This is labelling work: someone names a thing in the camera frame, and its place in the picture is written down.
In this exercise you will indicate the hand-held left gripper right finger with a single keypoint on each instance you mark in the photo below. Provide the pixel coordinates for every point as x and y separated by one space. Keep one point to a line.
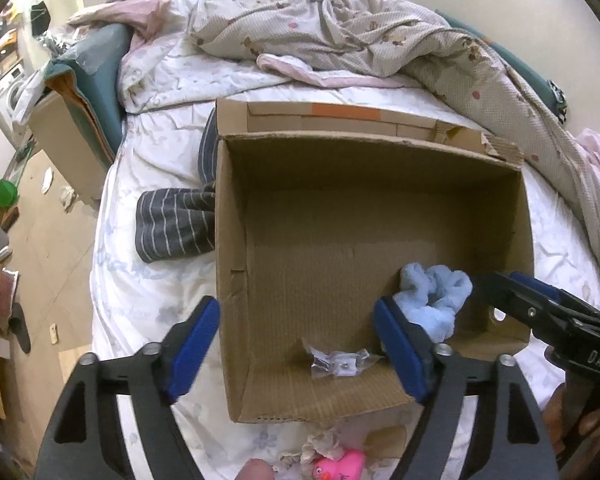
399 355

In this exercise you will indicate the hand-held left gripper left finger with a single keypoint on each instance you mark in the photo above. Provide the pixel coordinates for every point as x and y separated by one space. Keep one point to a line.
196 350

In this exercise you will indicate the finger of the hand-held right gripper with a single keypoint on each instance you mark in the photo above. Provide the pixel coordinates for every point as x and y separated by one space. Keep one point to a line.
520 310
555 300

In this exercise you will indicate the light blue fluffy cloth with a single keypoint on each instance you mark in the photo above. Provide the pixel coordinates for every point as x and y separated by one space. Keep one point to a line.
432 300

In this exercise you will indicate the cardboard box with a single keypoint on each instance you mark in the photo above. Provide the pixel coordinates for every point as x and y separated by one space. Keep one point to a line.
330 240

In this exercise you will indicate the person's right hand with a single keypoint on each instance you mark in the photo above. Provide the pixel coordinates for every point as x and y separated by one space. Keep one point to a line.
555 405

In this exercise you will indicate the clear plastic bag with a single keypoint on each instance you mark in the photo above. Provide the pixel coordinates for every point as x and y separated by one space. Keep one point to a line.
337 360

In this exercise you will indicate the white floral duvet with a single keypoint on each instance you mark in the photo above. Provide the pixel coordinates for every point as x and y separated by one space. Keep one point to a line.
155 285

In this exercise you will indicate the crumpled beige tissue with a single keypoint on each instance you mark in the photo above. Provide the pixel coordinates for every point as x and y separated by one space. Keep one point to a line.
320 447

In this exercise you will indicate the pink rubber duck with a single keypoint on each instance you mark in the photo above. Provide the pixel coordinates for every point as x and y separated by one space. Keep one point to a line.
339 465

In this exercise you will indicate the grey striped cloth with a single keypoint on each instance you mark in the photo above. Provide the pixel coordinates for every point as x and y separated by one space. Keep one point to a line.
172 225

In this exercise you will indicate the pink fluffy cloth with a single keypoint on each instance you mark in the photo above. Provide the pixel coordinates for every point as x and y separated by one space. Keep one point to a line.
597 160

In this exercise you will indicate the black sock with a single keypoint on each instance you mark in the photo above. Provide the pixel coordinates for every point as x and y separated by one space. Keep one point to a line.
21 327

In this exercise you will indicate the blue striped cloth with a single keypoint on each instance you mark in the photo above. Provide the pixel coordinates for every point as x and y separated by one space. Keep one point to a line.
209 147

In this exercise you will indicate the teal pillow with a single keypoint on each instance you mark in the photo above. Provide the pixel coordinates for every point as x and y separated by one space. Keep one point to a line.
525 70

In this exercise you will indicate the green plastic container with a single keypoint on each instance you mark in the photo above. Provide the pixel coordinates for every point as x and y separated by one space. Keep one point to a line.
2 194

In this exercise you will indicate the teal headboard cushion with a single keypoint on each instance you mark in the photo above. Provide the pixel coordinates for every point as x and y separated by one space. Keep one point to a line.
97 75

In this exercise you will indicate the white washing machine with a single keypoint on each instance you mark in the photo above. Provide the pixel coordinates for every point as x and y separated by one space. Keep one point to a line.
5 92

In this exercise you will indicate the beige patterned quilt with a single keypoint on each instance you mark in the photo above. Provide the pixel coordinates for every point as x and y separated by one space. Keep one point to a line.
360 30

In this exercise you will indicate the pink blanket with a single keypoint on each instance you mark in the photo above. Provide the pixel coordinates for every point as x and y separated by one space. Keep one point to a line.
125 15

